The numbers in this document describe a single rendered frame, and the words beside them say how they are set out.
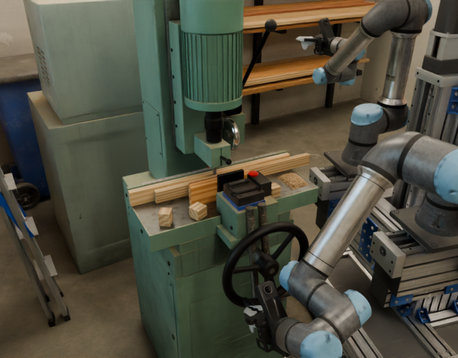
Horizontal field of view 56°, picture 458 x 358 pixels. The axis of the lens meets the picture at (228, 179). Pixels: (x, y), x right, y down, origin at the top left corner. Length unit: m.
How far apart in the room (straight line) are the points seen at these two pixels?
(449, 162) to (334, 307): 0.39
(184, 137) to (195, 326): 0.64
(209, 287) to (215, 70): 0.70
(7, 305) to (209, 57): 1.79
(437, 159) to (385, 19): 0.83
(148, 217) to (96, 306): 1.13
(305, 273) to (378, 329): 1.00
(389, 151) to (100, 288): 1.82
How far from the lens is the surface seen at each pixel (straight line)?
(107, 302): 2.40
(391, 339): 1.99
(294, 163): 1.59
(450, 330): 2.12
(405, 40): 1.83
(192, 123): 1.43
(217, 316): 1.57
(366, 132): 1.81
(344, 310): 1.00
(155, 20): 1.41
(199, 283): 1.43
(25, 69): 2.98
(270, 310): 1.09
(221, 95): 1.25
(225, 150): 1.36
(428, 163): 1.01
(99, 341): 2.23
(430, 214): 1.51
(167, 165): 1.56
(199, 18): 1.20
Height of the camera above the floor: 1.63
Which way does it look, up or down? 29 degrees down
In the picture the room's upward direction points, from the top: straight up
